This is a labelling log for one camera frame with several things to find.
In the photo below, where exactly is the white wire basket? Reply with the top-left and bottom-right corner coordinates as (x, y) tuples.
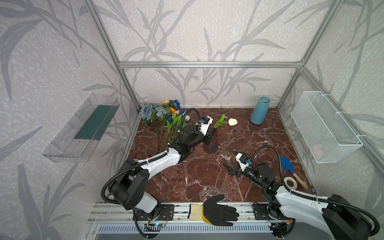
(291, 91), (364, 164)

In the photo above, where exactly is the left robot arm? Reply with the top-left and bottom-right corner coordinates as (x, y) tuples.
(101, 124), (217, 214)

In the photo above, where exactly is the teal ceramic vase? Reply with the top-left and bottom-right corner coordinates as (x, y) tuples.
(250, 97), (271, 125)

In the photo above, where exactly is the small circuit board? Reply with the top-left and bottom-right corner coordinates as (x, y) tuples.
(145, 222), (167, 232)

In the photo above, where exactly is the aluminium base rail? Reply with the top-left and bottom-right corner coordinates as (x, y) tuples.
(91, 195), (286, 227)

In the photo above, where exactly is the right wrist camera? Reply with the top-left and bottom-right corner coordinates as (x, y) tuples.
(236, 152), (252, 173)

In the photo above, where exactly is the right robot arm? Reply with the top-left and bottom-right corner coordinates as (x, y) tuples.
(224, 151), (381, 240)

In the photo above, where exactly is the black work glove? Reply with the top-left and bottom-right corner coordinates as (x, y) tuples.
(188, 195), (240, 227)

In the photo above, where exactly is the white tape roll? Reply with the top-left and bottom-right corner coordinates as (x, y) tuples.
(284, 177), (298, 190)

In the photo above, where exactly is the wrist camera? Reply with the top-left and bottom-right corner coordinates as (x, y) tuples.
(196, 116), (213, 136)
(236, 152), (252, 173)

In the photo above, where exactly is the blue hand trowel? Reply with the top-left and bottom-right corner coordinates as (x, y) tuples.
(280, 157), (308, 189)

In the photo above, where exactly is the pink glass vase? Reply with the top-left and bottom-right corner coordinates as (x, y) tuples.
(203, 136), (219, 154)

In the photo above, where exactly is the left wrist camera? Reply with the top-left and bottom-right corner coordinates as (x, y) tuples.
(196, 116), (213, 136)

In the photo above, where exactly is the blue tulip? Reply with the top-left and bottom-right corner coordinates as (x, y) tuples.
(161, 116), (174, 152)

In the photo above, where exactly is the dusty blue rose bunch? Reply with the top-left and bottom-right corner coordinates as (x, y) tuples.
(140, 100), (185, 127)

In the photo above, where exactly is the clear acrylic shelf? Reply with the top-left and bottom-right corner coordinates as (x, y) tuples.
(43, 94), (120, 163)

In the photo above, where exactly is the cream tulip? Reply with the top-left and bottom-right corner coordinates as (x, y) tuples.
(214, 114), (238, 130)

